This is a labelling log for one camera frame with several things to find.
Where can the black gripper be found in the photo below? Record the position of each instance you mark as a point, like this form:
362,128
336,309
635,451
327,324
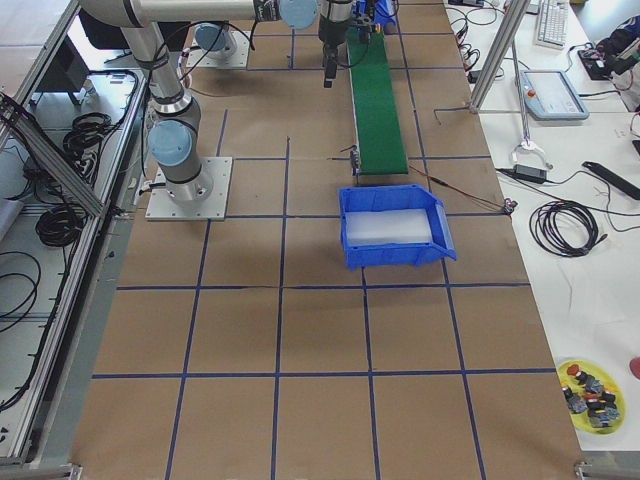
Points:
330,28

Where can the blue bin with buttons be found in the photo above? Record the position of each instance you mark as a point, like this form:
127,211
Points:
386,14

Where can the yellow plate with buttons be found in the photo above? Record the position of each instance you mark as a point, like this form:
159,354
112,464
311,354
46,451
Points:
594,400

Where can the green conveyor belt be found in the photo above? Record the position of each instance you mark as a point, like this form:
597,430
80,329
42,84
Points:
380,148

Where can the blue empty bin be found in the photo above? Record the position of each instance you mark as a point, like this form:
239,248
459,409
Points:
396,197

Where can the teach pendant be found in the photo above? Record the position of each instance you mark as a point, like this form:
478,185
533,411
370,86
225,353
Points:
549,95

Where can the white keyboard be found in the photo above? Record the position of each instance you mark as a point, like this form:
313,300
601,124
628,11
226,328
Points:
551,24

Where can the black power adapter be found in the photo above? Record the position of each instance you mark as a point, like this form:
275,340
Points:
529,174

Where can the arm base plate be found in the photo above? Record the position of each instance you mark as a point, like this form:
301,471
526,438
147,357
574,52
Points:
194,57
204,198

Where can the aluminium frame post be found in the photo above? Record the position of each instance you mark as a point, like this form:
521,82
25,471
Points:
502,41

